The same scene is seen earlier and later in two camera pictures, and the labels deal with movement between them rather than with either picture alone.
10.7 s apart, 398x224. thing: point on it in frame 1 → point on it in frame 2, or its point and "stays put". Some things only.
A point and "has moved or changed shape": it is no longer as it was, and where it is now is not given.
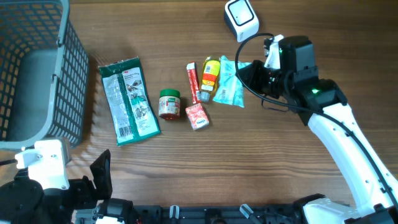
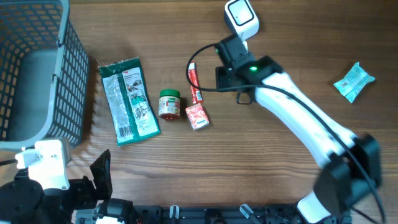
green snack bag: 134,114 stays put
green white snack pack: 230,89 has moved or changed shape
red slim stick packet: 191,68 stays put
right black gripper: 255,68 → 221,78
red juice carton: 197,116 stays put
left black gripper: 88,195 stays put
